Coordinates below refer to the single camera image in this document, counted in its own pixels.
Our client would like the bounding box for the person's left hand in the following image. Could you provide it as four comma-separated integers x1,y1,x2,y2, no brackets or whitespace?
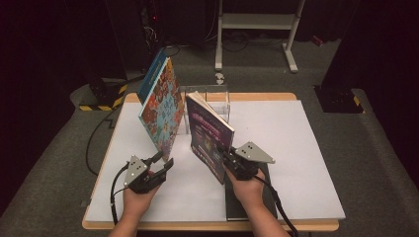
122,187,160,217

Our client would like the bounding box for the black book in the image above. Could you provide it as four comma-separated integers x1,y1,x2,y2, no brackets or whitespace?
224,162,279,222

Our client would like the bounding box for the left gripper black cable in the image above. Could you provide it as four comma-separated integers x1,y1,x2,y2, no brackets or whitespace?
110,163,130,227

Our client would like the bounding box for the wooden table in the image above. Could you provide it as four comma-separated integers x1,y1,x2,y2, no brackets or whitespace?
81,92,340,232

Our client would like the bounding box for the person's right hand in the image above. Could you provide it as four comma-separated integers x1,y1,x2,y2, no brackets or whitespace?
226,168,267,215

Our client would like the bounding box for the black floor cable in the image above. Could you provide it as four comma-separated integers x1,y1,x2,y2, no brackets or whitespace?
84,74,146,176

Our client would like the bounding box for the blue picture book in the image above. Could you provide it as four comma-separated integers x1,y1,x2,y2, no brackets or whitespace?
136,47,170,107

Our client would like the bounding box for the purple book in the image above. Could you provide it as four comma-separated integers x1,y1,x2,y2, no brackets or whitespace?
185,91,236,186

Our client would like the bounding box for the dark equipment rack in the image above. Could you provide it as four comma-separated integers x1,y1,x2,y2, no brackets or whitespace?
140,0,173,50

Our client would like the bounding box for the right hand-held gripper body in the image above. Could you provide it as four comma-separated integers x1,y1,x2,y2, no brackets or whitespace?
224,141,276,182

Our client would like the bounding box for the teal picture book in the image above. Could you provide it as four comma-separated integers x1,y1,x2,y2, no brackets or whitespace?
137,56,186,163

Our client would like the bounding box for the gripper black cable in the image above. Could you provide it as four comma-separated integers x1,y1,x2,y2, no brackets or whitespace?
253,175,300,237
110,163,130,227

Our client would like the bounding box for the white metal stand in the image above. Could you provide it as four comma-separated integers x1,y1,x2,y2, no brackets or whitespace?
214,0,306,74

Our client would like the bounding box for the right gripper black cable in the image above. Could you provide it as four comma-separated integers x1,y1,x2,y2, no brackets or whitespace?
253,175,300,237

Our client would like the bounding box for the clear acrylic book rack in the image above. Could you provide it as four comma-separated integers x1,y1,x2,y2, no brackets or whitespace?
178,84,231,136

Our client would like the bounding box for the black striped stand base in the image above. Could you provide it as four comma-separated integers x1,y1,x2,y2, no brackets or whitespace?
313,85,366,115
78,78,128,113

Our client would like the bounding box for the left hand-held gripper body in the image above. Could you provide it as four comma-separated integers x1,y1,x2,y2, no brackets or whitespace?
123,155,166,195

